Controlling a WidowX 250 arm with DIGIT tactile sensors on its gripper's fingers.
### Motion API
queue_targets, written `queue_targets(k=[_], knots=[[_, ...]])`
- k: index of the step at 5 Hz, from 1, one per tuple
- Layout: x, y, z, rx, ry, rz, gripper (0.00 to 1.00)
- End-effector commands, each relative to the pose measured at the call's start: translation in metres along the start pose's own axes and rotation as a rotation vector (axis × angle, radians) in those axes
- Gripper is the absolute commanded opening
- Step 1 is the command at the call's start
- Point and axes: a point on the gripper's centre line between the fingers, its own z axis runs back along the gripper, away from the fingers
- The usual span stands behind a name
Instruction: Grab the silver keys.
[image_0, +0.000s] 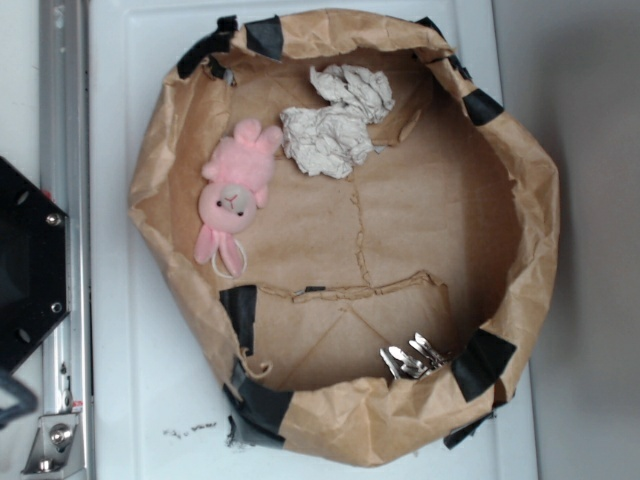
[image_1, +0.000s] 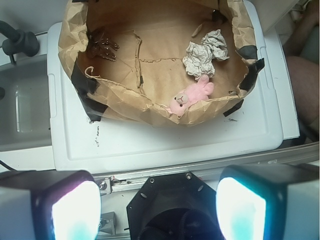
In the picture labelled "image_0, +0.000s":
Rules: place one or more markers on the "crumpled white paper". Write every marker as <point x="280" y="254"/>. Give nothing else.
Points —
<point x="330" y="141"/>
<point x="355" y="88"/>

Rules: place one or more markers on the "upper crumpled white paper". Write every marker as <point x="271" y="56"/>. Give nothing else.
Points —
<point x="355" y="88"/>

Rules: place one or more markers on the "metal corner bracket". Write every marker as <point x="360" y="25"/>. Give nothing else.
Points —
<point x="56" y="450"/>

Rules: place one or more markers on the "aluminium frame rail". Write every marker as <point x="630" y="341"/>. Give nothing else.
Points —
<point x="64" y="173"/>

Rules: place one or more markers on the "silver key bunch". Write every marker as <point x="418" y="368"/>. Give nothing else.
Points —
<point x="421" y="361"/>

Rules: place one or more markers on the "pink plush bunny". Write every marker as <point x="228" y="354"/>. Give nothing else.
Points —
<point x="238" y="175"/>

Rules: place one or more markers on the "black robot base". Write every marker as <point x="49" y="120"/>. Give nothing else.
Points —
<point x="34" y="291"/>

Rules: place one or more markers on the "lower crumpled white paper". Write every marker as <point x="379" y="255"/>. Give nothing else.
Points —
<point x="330" y="141"/>

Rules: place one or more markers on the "brown paper bag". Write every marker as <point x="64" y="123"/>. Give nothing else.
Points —
<point x="449" y="229"/>

